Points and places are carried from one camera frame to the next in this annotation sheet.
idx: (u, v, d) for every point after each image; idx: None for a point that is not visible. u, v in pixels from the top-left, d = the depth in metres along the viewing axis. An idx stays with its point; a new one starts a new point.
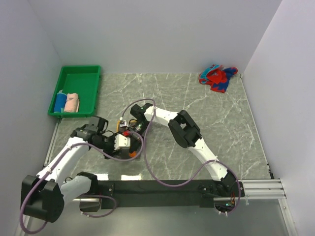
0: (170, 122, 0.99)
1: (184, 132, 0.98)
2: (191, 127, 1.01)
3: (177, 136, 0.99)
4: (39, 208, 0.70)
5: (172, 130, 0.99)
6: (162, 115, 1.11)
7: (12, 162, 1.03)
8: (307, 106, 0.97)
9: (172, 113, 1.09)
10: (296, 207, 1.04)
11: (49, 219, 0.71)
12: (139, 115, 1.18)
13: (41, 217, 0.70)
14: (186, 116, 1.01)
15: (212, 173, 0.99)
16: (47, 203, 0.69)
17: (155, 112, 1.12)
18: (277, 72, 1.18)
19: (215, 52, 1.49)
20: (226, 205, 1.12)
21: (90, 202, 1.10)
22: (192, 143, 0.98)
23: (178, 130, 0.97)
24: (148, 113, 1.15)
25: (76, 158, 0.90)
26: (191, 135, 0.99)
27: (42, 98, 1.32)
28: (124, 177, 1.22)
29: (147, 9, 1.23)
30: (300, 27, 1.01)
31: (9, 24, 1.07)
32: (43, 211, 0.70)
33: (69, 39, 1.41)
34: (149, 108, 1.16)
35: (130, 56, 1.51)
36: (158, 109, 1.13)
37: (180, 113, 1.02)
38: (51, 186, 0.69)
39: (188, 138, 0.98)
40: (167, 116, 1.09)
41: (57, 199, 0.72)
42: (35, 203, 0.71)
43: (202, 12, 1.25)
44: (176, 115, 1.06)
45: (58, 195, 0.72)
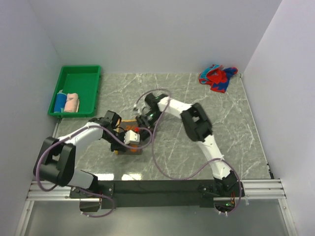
0: (182, 113, 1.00)
1: (195, 126, 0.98)
2: (203, 121, 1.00)
3: (188, 128, 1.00)
4: (52, 170, 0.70)
5: (184, 122, 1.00)
6: (175, 106, 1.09)
7: (12, 161, 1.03)
8: (307, 106, 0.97)
9: (185, 105, 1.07)
10: (296, 207, 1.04)
11: (59, 182, 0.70)
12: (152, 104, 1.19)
13: (52, 179, 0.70)
14: (200, 109, 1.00)
15: (214, 170, 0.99)
16: (63, 162, 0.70)
17: (169, 103, 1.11)
18: (277, 72, 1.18)
19: (215, 52, 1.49)
20: (226, 205, 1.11)
21: (91, 202, 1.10)
22: (202, 137, 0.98)
23: (189, 122, 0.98)
24: (162, 104, 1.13)
25: (90, 138, 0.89)
26: (202, 130, 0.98)
27: (42, 97, 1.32)
28: (125, 177, 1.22)
29: (147, 9, 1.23)
30: (301, 24, 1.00)
31: (9, 24, 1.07)
32: (56, 173, 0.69)
33: (69, 39, 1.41)
34: (164, 99, 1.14)
35: (130, 56, 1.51)
36: (173, 101, 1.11)
37: (194, 105, 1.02)
38: (70, 147, 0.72)
39: (199, 132, 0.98)
40: (180, 107, 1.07)
41: (71, 164, 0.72)
42: (49, 165, 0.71)
43: (202, 12, 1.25)
44: (191, 107, 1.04)
45: (72, 160, 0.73)
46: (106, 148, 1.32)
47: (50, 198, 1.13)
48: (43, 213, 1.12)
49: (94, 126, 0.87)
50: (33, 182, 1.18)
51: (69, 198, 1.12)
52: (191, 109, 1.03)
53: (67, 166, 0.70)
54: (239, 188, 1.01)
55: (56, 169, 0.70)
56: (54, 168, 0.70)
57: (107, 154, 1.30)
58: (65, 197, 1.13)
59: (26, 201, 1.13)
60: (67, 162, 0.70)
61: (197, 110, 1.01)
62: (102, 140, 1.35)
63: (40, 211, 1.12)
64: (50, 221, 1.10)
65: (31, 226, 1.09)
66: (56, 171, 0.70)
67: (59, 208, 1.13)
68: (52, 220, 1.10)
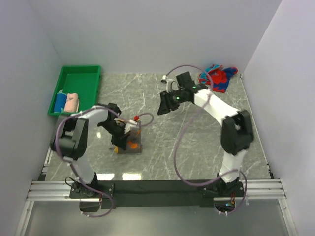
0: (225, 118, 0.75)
1: (236, 138, 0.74)
2: (246, 133, 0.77)
3: (224, 135, 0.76)
4: (69, 142, 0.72)
5: (224, 129, 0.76)
6: (216, 106, 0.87)
7: (12, 162, 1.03)
8: (307, 105, 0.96)
9: (229, 109, 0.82)
10: (296, 207, 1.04)
11: (76, 153, 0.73)
12: (186, 92, 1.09)
13: (69, 152, 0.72)
14: (248, 120, 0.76)
15: (222, 173, 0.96)
16: (78, 134, 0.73)
17: (209, 100, 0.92)
18: (277, 72, 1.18)
19: (215, 52, 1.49)
20: (226, 205, 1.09)
21: (91, 202, 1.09)
22: (237, 151, 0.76)
23: (231, 132, 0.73)
24: (201, 97, 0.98)
25: (98, 120, 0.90)
26: (243, 143, 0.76)
27: (42, 97, 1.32)
28: (125, 177, 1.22)
29: (147, 9, 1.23)
30: (301, 23, 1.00)
31: (8, 23, 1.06)
32: (72, 144, 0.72)
33: (69, 38, 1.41)
34: (203, 91, 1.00)
35: (131, 56, 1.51)
36: (214, 99, 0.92)
37: (241, 113, 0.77)
38: (83, 120, 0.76)
39: (237, 145, 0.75)
40: (222, 109, 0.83)
41: (84, 137, 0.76)
42: (65, 139, 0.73)
43: (202, 12, 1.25)
44: (236, 113, 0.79)
45: (85, 133, 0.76)
46: (106, 148, 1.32)
47: (50, 198, 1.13)
48: (43, 213, 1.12)
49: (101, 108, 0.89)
50: (33, 182, 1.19)
51: (69, 198, 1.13)
52: (236, 117, 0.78)
53: (81, 138, 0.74)
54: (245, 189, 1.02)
55: (72, 141, 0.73)
56: (69, 140, 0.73)
57: (107, 154, 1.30)
58: (65, 197, 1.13)
59: (26, 201, 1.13)
60: (80, 133, 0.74)
61: (243, 119, 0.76)
62: (102, 140, 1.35)
63: (40, 211, 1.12)
64: (50, 221, 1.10)
65: (31, 226, 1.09)
66: (71, 142, 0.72)
67: (59, 208, 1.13)
68: (52, 220, 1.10)
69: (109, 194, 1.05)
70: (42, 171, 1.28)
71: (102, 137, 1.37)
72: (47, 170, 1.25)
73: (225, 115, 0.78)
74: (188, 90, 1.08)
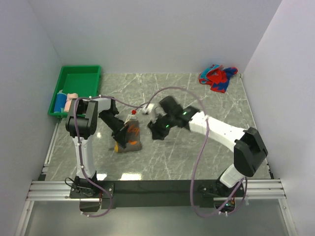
0: (237, 144, 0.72)
1: (252, 160, 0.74)
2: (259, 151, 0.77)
3: (240, 162, 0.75)
4: (83, 122, 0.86)
5: (239, 155, 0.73)
6: (220, 131, 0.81)
7: (12, 162, 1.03)
8: (307, 106, 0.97)
9: (235, 131, 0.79)
10: (296, 207, 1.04)
11: (89, 131, 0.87)
12: (178, 120, 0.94)
13: (85, 130, 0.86)
14: (258, 137, 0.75)
15: (225, 178, 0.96)
16: (91, 114, 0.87)
17: (208, 125, 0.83)
18: (277, 72, 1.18)
19: (215, 52, 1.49)
20: (226, 205, 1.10)
21: (91, 202, 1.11)
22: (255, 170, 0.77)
23: (247, 158, 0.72)
24: (197, 123, 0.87)
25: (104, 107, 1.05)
26: (258, 162, 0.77)
27: (42, 97, 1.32)
28: (124, 177, 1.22)
29: (147, 9, 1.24)
30: (301, 23, 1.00)
31: (9, 24, 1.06)
32: (87, 123, 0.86)
33: (69, 39, 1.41)
34: (196, 116, 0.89)
35: (131, 56, 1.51)
36: (212, 121, 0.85)
37: (249, 132, 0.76)
38: (93, 103, 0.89)
39: (255, 165, 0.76)
40: (228, 133, 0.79)
41: (95, 117, 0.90)
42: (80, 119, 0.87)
43: (202, 12, 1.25)
44: (243, 133, 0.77)
45: (96, 114, 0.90)
46: (106, 148, 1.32)
47: (50, 198, 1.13)
48: (43, 213, 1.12)
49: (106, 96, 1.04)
50: (33, 182, 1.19)
51: (69, 198, 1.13)
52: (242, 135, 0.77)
53: (93, 118, 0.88)
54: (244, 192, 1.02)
55: (86, 121, 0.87)
56: (83, 120, 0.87)
57: (107, 154, 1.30)
58: (65, 198, 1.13)
59: (26, 202, 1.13)
60: (93, 114, 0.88)
61: (253, 138, 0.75)
62: (101, 140, 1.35)
63: (40, 211, 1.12)
64: (50, 221, 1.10)
65: (31, 226, 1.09)
66: (85, 122, 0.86)
67: (59, 208, 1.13)
68: (52, 220, 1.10)
69: (110, 193, 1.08)
70: (42, 171, 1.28)
71: (102, 137, 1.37)
72: (47, 170, 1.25)
73: (234, 140, 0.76)
74: (179, 118, 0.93)
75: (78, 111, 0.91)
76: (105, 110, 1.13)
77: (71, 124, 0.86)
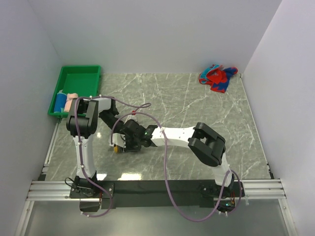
0: (190, 142, 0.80)
1: (211, 150, 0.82)
2: (215, 141, 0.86)
3: (202, 157, 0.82)
4: (84, 121, 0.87)
5: (196, 151, 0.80)
6: (175, 135, 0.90)
7: (12, 162, 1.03)
8: (306, 106, 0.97)
9: (187, 131, 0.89)
10: (296, 207, 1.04)
11: (89, 130, 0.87)
12: (143, 140, 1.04)
13: (85, 129, 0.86)
14: (206, 129, 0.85)
15: (219, 180, 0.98)
16: (91, 113, 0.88)
17: (165, 134, 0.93)
18: (277, 73, 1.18)
19: (215, 52, 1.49)
20: (226, 205, 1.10)
21: (91, 202, 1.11)
22: (219, 159, 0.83)
23: (204, 149, 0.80)
24: (156, 136, 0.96)
25: (104, 107, 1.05)
26: (218, 150, 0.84)
27: (42, 98, 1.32)
28: (124, 176, 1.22)
29: (147, 9, 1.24)
30: (301, 23, 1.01)
31: (9, 24, 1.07)
32: (87, 122, 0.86)
33: (69, 39, 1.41)
34: (155, 131, 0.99)
35: (131, 56, 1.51)
36: (167, 130, 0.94)
37: (197, 127, 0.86)
38: (94, 102, 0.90)
39: (215, 154, 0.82)
40: (182, 135, 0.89)
41: (95, 117, 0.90)
42: (80, 118, 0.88)
43: (201, 12, 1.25)
44: (194, 131, 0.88)
45: (96, 114, 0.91)
46: (106, 148, 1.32)
47: (50, 198, 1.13)
48: (43, 213, 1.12)
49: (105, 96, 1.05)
50: (33, 182, 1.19)
51: (69, 198, 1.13)
52: (196, 132, 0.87)
53: (93, 117, 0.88)
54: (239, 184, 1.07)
55: (86, 120, 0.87)
56: (84, 119, 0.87)
57: (107, 154, 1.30)
58: (65, 198, 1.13)
59: (26, 201, 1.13)
60: (93, 113, 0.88)
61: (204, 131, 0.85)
62: (101, 140, 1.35)
63: (40, 211, 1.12)
64: (50, 221, 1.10)
65: (31, 226, 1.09)
66: (85, 121, 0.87)
67: (59, 208, 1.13)
68: (52, 220, 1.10)
69: (109, 193, 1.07)
70: (42, 171, 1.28)
71: (102, 137, 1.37)
72: (47, 170, 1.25)
73: (189, 138, 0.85)
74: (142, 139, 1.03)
75: (79, 111, 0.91)
76: (105, 110, 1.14)
77: (72, 123, 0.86)
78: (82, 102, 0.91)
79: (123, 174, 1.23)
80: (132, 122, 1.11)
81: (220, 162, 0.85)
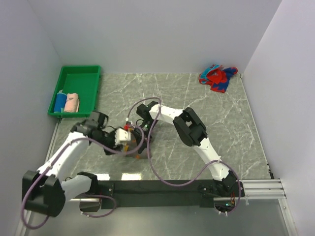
0: (175, 119, 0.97)
1: (190, 131, 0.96)
2: (196, 125, 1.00)
3: (182, 135, 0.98)
4: (40, 204, 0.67)
5: (177, 128, 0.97)
6: (167, 112, 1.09)
7: (12, 162, 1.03)
8: (307, 106, 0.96)
9: (176, 111, 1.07)
10: (296, 207, 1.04)
11: (50, 213, 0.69)
12: (143, 112, 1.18)
13: (42, 212, 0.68)
14: (192, 113, 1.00)
15: (213, 172, 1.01)
16: (48, 195, 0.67)
17: (160, 110, 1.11)
18: (277, 72, 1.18)
19: (215, 52, 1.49)
20: (226, 205, 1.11)
21: (91, 202, 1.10)
22: (197, 140, 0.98)
23: (184, 128, 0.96)
24: (153, 110, 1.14)
25: (78, 152, 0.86)
26: (197, 133, 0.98)
27: (42, 98, 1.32)
28: (124, 177, 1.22)
29: (147, 9, 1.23)
30: (301, 22, 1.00)
31: (9, 24, 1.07)
32: (44, 206, 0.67)
33: (69, 39, 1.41)
34: (155, 105, 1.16)
35: (131, 57, 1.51)
36: (164, 107, 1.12)
37: (186, 110, 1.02)
38: (53, 181, 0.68)
39: (194, 136, 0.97)
40: (172, 113, 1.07)
41: (57, 194, 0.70)
42: (36, 199, 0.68)
43: (201, 12, 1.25)
44: (182, 112, 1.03)
45: (58, 189, 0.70)
46: None
47: None
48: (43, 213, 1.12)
49: (77, 141, 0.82)
50: None
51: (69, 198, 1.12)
52: (183, 114, 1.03)
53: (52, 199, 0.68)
54: (238, 188, 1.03)
55: (43, 203, 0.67)
56: (40, 202, 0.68)
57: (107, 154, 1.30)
58: None
59: None
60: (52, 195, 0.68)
61: (188, 114, 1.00)
62: None
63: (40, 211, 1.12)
64: (50, 221, 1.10)
65: (31, 226, 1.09)
66: (41, 205, 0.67)
67: None
68: (52, 220, 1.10)
69: (110, 196, 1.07)
70: None
71: None
72: None
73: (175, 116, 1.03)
74: (144, 111, 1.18)
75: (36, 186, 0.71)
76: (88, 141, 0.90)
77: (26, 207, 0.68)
78: (38, 177, 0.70)
79: (122, 173, 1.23)
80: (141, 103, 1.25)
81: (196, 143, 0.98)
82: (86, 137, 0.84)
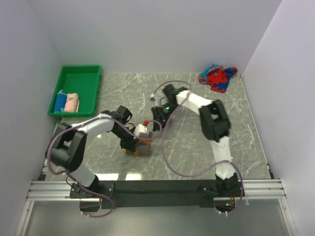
0: (201, 108, 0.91)
1: (214, 123, 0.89)
2: (222, 120, 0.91)
3: (205, 126, 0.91)
4: (63, 154, 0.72)
5: (202, 117, 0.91)
6: (194, 100, 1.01)
7: (12, 162, 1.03)
8: (307, 106, 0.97)
9: (206, 100, 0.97)
10: (296, 207, 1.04)
11: (68, 166, 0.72)
12: (170, 95, 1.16)
13: (62, 163, 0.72)
14: (221, 106, 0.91)
15: (218, 169, 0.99)
16: (74, 147, 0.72)
17: (188, 96, 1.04)
18: (277, 72, 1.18)
19: (216, 52, 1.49)
20: (226, 205, 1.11)
21: (91, 202, 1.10)
22: (218, 136, 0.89)
23: (207, 119, 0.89)
24: (181, 95, 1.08)
25: (103, 129, 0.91)
26: (221, 128, 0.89)
27: (42, 98, 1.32)
28: (128, 177, 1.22)
29: (147, 8, 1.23)
30: (301, 22, 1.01)
31: (9, 24, 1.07)
32: (66, 156, 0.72)
33: (69, 38, 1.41)
34: (183, 91, 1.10)
35: (131, 57, 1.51)
36: (192, 95, 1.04)
37: (215, 102, 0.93)
38: (81, 134, 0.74)
39: (216, 131, 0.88)
40: (199, 102, 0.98)
41: (81, 150, 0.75)
42: (60, 149, 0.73)
43: (202, 11, 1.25)
44: (210, 103, 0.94)
45: (83, 146, 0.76)
46: (106, 148, 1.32)
47: (50, 198, 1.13)
48: (44, 213, 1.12)
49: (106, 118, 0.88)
50: (33, 182, 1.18)
51: (69, 198, 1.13)
52: (211, 106, 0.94)
53: (77, 151, 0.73)
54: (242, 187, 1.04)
55: (66, 154, 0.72)
56: (64, 153, 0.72)
57: (107, 154, 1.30)
58: (65, 198, 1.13)
59: (26, 201, 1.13)
60: (78, 148, 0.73)
61: (216, 107, 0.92)
62: (101, 140, 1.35)
63: (40, 211, 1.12)
64: (50, 221, 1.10)
65: (31, 226, 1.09)
66: (65, 155, 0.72)
67: (59, 208, 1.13)
68: (52, 220, 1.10)
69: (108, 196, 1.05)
70: (42, 171, 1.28)
71: (102, 138, 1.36)
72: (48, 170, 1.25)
73: (202, 106, 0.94)
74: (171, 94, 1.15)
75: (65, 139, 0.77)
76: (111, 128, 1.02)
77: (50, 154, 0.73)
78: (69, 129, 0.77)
79: (121, 174, 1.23)
80: (171, 84, 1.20)
81: (215, 139, 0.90)
82: (113, 119, 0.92)
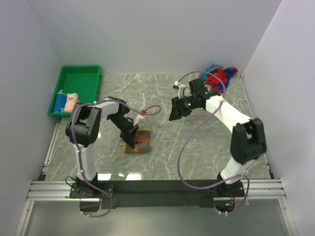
0: (237, 126, 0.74)
1: (247, 146, 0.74)
2: (257, 143, 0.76)
3: (235, 146, 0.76)
4: (82, 128, 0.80)
5: (235, 136, 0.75)
6: (227, 112, 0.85)
7: (11, 162, 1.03)
8: (307, 106, 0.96)
9: (242, 116, 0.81)
10: (296, 207, 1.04)
11: (88, 139, 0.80)
12: (198, 97, 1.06)
13: (83, 136, 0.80)
14: (260, 129, 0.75)
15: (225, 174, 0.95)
16: (92, 121, 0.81)
17: (221, 105, 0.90)
18: (277, 72, 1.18)
19: (215, 52, 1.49)
20: (226, 205, 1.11)
21: (91, 202, 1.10)
22: (245, 160, 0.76)
23: (242, 141, 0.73)
24: (211, 103, 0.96)
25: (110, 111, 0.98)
26: (253, 153, 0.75)
27: (42, 97, 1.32)
28: (130, 177, 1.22)
29: (147, 8, 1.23)
30: (301, 22, 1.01)
31: (9, 24, 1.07)
32: (85, 130, 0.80)
33: (69, 38, 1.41)
34: (215, 98, 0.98)
35: (131, 57, 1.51)
36: (225, 105, 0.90)
37: (255, 121, 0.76)
38: (97, 109, 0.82)
39: (248, 155, 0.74)
40: (234, 116, 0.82)
41: (98, 124, 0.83)
42: (79, 124, 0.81)
43: (202, 11, 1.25)
44: (247, 121, 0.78)
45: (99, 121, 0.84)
46: (106, 148, 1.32)
47: (50, 198, 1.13)
48: (43, 213, 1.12)
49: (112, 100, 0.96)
50: (33, 182, 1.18)
51: (69, 198, 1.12)
52: (247, 124, 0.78)
53: (95, 124, 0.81)
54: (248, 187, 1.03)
55: (84, 128, 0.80)
56: (83, 127, 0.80)
57: (107, 154, 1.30)
58: (65, 198, 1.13)
59: (26, 202, 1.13)
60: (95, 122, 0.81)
61: (256, 128, 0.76)
62: (101, 140, 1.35)
63: (40, 211, 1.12)
64: (50, 221, 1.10)
65: (31, 226, 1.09)
66: (85, 130, 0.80)
67: (59, 208, 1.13)
68: (52, 220, 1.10)
69: (109, 193, 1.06)
70: (42, 171, 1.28)
71: (102, 137, 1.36)
72: (47, 170, 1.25)
73: (237, 122, 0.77)
74: (200, 96, 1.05)
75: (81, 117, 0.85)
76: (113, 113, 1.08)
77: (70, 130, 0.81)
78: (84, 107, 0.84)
79: (121, 174, 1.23)
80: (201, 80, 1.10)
81: (243, 161, 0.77)
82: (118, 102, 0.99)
